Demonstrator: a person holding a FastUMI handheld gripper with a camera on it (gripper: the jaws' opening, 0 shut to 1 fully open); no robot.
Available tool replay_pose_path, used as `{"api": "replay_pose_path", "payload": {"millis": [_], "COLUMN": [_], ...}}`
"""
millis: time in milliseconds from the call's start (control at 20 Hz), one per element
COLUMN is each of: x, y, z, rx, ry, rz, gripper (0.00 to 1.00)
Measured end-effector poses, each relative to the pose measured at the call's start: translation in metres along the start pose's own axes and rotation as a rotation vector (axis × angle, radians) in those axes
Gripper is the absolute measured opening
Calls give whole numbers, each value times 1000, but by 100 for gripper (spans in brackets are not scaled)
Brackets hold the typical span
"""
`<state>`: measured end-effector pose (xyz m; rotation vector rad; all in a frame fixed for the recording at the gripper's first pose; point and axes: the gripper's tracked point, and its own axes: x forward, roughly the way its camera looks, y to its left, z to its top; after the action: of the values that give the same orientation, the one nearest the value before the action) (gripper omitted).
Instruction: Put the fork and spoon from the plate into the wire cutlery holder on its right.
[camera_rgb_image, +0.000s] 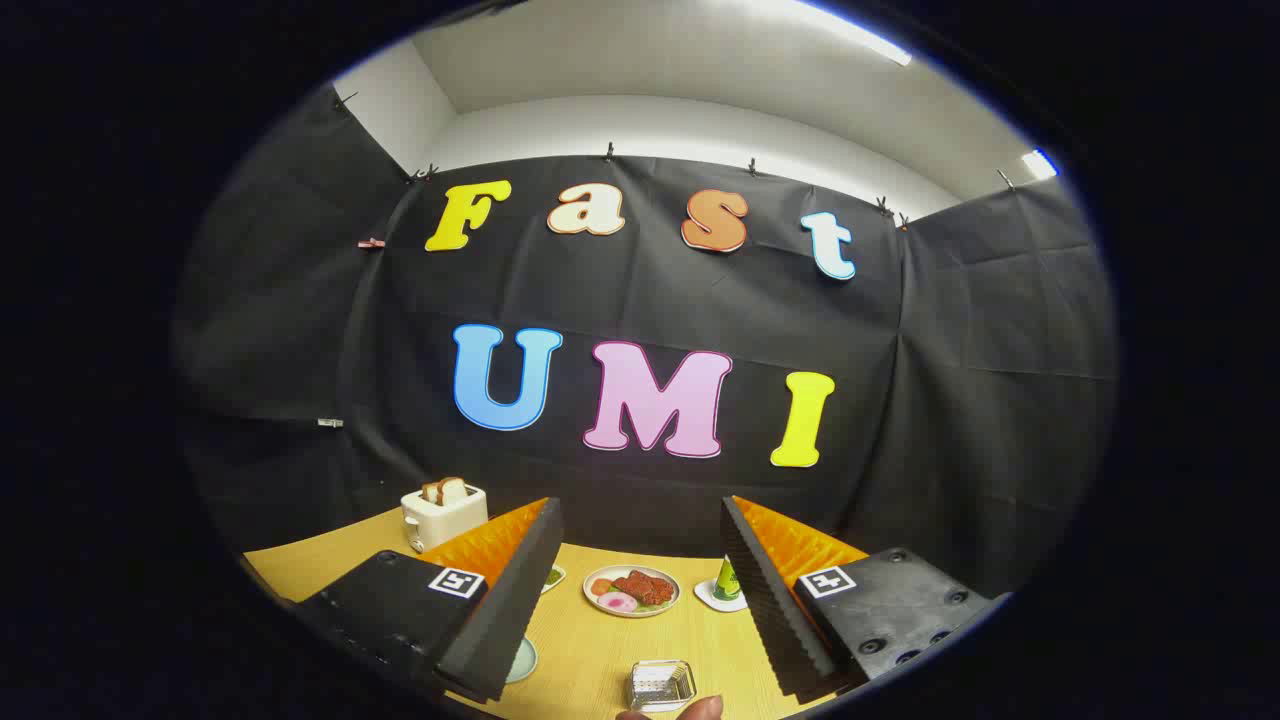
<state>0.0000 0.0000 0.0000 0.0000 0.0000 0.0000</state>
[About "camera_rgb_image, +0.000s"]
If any white square coaster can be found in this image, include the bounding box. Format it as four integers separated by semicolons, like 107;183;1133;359
694;578;749;613

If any metal wire cutlery basket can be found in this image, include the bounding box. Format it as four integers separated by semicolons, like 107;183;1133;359
628;660;697;713

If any white plate with food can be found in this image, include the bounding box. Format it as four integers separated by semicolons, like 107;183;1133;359
583;565;682;618

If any black backdrop cloth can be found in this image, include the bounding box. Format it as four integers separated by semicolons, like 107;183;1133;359
170;85;1119;601

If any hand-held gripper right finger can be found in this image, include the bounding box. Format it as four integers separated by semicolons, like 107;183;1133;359
721;496;1002;699

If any white toaster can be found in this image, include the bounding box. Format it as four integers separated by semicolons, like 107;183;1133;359
401;485;489;553

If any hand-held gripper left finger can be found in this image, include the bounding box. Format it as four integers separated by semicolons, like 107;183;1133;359
293;497;565;703

